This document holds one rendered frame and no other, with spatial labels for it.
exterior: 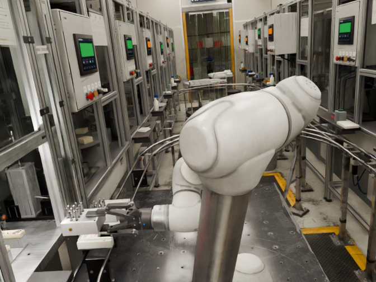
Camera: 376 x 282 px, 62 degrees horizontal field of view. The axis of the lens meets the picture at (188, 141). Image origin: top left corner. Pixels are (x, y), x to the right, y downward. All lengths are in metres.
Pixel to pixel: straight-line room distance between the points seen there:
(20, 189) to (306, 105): 1.25
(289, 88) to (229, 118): 0.18
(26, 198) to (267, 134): 1.22
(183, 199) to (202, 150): 0.60
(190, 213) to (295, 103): 0.58
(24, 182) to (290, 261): 1.20
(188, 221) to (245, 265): 0.22
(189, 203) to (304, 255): 0.65
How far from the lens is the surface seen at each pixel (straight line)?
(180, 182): 1.14
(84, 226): 1.17
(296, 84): 0.67
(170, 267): 1.49
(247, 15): 9.37
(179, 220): 1.09
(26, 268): 1.31
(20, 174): 1.54
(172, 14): 9.31
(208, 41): 11.09
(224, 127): 0.52
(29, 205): 1.59
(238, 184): 0.59
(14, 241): 1.42
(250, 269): 1.02
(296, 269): 1.48
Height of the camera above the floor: 1.60
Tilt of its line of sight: 17 degrees down
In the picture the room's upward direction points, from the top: 5 degrees counter-clockwise
